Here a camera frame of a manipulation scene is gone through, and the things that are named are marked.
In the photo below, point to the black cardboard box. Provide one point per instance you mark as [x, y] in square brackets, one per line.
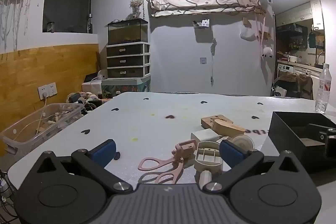
[288, 140]

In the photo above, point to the clear suction cup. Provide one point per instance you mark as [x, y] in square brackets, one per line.
[242, 142]

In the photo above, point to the small white plush toy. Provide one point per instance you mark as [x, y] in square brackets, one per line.
[267, 52]

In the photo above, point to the teal hanging bag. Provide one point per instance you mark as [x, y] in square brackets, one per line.
[311, 39]

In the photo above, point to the white square adapter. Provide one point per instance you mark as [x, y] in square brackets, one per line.
[204, 136]

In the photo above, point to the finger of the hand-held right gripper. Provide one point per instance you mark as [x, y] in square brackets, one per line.
[330, 145]

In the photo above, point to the clear water bottle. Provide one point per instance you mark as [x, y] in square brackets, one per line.
[322, 98]

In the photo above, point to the black kitchen shelf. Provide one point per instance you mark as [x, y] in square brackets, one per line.
[291, 35]

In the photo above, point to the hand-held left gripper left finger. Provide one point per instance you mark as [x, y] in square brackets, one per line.
[103, 151]

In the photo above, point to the white washing machine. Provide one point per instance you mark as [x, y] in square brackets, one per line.
[284, 69]

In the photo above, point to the white tote bag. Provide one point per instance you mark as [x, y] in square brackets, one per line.
[279, 91]

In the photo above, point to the clear plastic storage bin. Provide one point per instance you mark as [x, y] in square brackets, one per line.
[15, 134]

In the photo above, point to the kitchen faucet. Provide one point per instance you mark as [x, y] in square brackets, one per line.
[319, 58]

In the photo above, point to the white hanging bag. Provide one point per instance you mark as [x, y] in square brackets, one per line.
[248, 33]

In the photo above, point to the carved wooden block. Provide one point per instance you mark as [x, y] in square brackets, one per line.
[210, 120]

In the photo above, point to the chair with brown cloth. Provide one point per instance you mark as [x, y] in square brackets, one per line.
[296, 82]

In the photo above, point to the white drawer unit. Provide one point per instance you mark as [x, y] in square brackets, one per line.
[126, 61]

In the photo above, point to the white wall power outlet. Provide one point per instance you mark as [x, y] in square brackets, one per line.
[51, 87]

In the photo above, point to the teal patterned cabinet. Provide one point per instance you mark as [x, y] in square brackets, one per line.
[126, 87]

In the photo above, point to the small wall socket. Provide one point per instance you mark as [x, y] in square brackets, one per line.
[203, 60]

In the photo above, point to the pink ribbon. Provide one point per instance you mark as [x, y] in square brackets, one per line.
[263, 29]

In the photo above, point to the plain wooden block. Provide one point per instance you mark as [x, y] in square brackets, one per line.
[228, 130]

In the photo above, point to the white box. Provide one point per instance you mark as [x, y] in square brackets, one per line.
[92, 86]

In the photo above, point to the dried flower vase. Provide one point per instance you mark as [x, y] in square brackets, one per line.
[136, 3]

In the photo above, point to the metal wall bracket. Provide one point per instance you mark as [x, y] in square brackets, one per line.
[204, 22]

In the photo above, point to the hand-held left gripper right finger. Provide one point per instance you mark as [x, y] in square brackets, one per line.
[232, 153]

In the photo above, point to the clutter pile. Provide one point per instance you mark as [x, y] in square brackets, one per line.
[81, 98]

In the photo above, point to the glass fish tank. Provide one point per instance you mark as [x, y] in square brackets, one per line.
[127, 33]

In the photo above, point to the white upper cabinet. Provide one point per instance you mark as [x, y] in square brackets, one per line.
[317, 11]

